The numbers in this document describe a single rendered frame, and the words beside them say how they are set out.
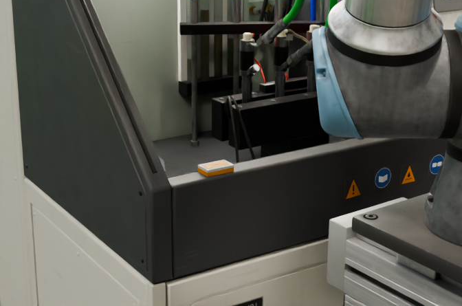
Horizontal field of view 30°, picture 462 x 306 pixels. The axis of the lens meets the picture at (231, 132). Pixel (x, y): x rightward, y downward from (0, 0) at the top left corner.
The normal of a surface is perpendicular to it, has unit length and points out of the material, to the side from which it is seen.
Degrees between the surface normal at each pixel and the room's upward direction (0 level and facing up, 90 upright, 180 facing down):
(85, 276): 90
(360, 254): 90
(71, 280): 90
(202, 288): 90
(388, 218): 0
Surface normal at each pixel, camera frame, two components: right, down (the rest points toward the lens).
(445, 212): -0.83, -0.15
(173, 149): 0.00, -0.95
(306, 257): 0.55, 0.26
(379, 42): -0.16, -0.11
